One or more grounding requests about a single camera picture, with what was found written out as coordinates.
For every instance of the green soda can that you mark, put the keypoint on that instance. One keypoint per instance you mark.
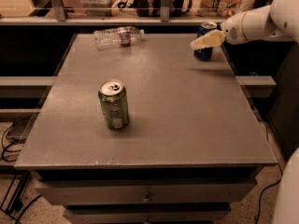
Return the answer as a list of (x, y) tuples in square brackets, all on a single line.
[(113, 99)]

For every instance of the clear plastic water bottle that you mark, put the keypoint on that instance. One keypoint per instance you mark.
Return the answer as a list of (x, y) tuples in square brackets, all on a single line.
[(119, 37)]

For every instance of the lower grey drawer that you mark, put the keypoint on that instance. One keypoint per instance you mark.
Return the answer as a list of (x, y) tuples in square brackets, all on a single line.
[(147, 213)]

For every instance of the grey drawer cabinet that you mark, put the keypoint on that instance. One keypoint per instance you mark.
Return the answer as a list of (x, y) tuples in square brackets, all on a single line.
[(187, 120)]

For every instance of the black bag on shelf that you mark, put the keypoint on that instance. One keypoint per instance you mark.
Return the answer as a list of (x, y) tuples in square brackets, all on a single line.
[(152, 8)]

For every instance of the grey metal shelf rail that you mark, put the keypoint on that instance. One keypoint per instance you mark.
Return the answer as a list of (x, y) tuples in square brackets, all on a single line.
[(22, 12)]

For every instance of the blue pepsi can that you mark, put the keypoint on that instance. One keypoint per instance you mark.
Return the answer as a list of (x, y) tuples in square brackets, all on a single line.
[(204, 52)]

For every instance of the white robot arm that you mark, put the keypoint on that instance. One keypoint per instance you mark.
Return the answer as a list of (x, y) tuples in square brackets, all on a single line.
[(278, 21)]

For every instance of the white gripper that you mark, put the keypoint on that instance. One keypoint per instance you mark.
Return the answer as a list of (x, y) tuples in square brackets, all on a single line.
[(231, 30)]

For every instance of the grey drawer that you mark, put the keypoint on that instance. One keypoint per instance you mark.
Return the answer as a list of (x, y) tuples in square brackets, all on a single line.
[(147, 213), (145, 191)]

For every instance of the upper grey drawer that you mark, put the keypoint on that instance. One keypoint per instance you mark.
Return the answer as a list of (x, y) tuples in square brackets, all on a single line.
[(145, 191)]

